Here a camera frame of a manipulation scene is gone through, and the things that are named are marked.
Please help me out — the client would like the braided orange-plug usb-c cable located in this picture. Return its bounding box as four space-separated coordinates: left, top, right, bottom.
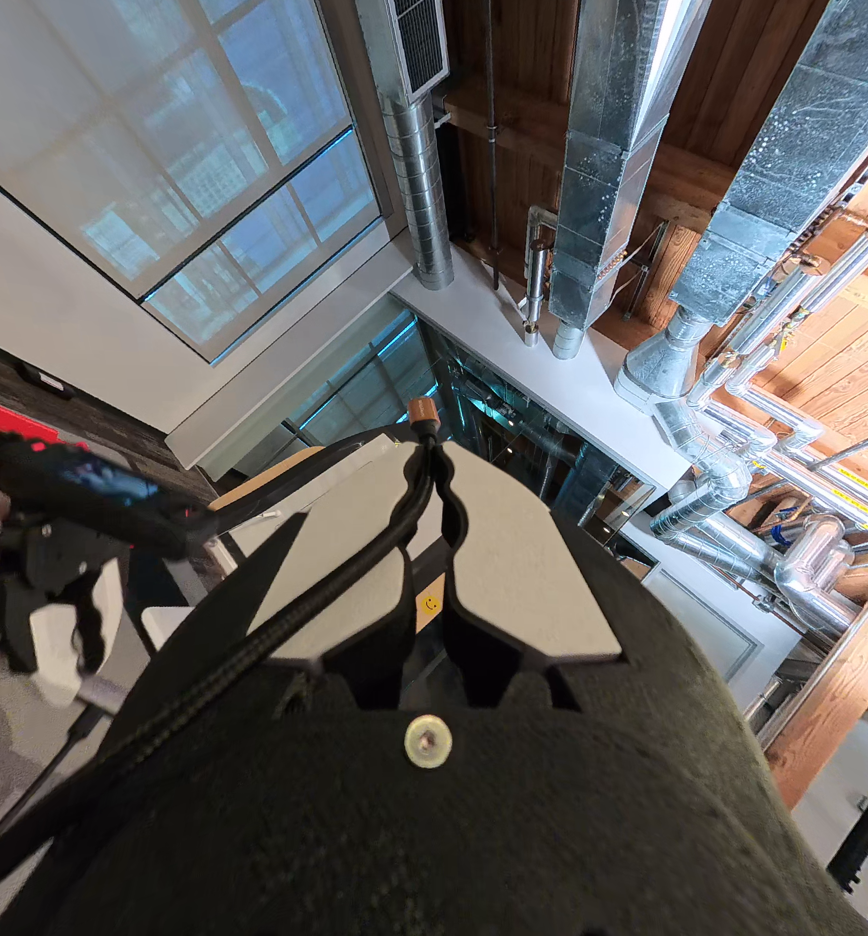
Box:
0 397 441 889

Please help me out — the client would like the black round-head stand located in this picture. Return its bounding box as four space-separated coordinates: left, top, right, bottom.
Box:
828 642 868 895

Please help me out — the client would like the cluster of silver insulated pipes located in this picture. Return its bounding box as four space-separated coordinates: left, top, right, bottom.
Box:
650 219 868 637

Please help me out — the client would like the short silver pipe stub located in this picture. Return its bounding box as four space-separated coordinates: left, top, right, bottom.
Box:
522 205 558 346

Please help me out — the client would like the glass partition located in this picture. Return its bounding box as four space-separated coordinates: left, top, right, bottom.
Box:
288 307 658 535

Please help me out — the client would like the beige cardboard panel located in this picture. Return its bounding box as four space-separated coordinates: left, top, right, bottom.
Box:
209 446 327 514

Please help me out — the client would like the wooden support post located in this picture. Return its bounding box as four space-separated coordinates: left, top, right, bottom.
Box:
763 585 868 809

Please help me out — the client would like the rectangular metal duct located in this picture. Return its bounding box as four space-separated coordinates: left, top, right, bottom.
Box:
613 0 868 414
547 0 713 359

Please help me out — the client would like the thin dark ceiling pipe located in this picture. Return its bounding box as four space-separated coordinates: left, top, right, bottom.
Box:
481 0 502 292

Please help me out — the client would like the frosted glass door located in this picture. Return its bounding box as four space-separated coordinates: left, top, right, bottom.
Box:
642 566 764 684

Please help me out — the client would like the thin black hub cable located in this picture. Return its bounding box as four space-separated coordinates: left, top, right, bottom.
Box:
10 713 113 813

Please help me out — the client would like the grey usb hub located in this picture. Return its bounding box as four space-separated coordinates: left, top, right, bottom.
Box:
76 674 126 716

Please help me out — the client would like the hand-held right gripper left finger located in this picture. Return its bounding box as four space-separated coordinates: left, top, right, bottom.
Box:
247 442 441 666

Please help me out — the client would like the large gridded window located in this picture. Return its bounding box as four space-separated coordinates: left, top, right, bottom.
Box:
0 0 395 367

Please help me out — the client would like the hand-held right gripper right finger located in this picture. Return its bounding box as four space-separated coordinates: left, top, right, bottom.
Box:
440 441 624 666

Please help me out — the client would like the red plastic bin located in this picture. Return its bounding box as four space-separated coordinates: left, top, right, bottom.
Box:
0 391 65 487

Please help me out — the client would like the round spiral duct with vent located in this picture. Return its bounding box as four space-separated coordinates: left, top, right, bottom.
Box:
355 0 455 290

